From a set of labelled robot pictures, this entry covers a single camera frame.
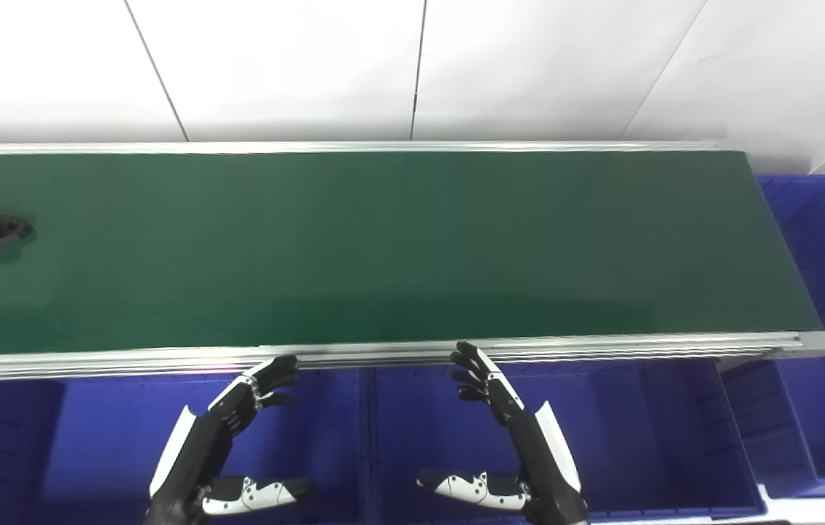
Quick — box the aluminium conveyor side rail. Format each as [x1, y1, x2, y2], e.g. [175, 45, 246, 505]
[0, 140, 747, 156]
[0, 331, 825, 382]

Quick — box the green conveyor belt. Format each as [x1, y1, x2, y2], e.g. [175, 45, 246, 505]
[0, 150, 824, 357]

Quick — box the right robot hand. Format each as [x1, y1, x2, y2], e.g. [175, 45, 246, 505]
[416, 341, 590, 525]

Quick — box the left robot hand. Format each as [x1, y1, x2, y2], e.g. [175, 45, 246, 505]
[142, 354, 314, 525]

